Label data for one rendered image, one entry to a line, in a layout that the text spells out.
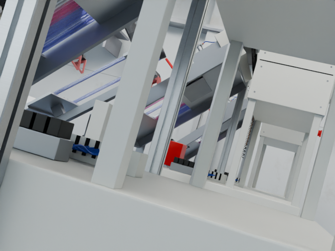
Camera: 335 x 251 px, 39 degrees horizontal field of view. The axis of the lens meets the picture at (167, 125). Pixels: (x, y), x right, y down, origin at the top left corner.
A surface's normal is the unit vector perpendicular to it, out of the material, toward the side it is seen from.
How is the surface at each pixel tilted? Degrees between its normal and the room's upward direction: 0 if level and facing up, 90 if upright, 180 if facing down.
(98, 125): 90
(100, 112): 90
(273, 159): 90
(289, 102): 90
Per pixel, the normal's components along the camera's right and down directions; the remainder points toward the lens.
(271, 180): -0.22, -0.13
